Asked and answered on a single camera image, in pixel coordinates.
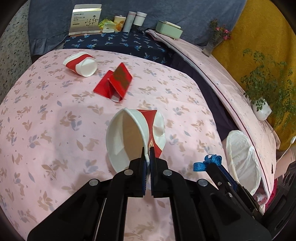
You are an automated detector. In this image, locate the blue scrap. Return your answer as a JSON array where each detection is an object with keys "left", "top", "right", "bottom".
[{"left": 193, "top": 154, "right": 222, "bottom": 172}]

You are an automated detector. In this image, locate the red white paper cup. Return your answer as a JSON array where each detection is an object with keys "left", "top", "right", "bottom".
[
  {"left": 63, "top": 52, "right": 97, "bottom": 77},
  {"left": 106, "top": 108, "right": 167, "bottom": 172}
]

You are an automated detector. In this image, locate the red envelope box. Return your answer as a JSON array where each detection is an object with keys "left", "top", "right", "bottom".
[{"left": 93, "top": 63, "right": 132, "bottom": 102}]

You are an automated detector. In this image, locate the white lined trash bin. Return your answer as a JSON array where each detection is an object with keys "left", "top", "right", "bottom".
[{"left": 225, "top": 129, "right": 263, "bottom": 196}]

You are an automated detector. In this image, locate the pink shelf cloth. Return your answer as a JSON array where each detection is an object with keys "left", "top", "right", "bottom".
[{"left": 146, "top": 30, "right": 280, "bottom": 203}]

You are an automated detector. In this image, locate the pink rabbit print tablecloth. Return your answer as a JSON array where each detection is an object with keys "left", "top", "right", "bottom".
[{"left": 1, "top": 49, "right": 224, "bottom": 238}]

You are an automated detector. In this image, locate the green plant in white pot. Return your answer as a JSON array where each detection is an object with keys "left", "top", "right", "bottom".
[{"left": 241, "top": 48, "right": 295, "bottom": 126}]

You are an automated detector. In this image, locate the mustard yellow backdrop cloth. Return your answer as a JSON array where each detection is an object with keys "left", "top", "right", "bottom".
[{"left": 211, "top": 0, "right": 296, "bottom": 155}]

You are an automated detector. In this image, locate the glass vase with pink flowers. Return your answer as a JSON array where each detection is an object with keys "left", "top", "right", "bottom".
[{"left": 202, "top": 19, "right": 231, "bottom": 57}]

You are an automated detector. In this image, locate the mint green tissue box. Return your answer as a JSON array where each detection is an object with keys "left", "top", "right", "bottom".
[{"left": 156, "top": 21, "right": 183, "bottom": 39}]

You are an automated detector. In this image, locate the navy floral cloth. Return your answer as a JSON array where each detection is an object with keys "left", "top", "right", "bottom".
[{"left": 63, "top": 32, "right": 173, "bottom": 66}]

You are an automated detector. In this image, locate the white lidded jar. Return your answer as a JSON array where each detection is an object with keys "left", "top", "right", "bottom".
[{"left": 133, "top": 11, "right": 147, "bottom": 27}]

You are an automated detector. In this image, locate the green yellow small packet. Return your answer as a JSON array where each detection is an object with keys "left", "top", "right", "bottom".
[{"left": 98, "top": 19, "right": 115, "bottom": 33}]

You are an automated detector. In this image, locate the cream orange small carton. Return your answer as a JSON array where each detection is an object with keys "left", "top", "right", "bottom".
[{"left": 113, "top": 16, "right": 126, "bottom": 32}]

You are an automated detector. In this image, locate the white product box with flowers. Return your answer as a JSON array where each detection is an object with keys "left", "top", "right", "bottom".
[{"left": 69, "top": 4, "right": 102, "bottom": 36}]

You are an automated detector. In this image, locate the blue grey backdrop cloth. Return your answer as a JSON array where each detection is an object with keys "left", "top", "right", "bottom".
[{"left": 28, "top": 0, "right": 246, "bottom": 55}]

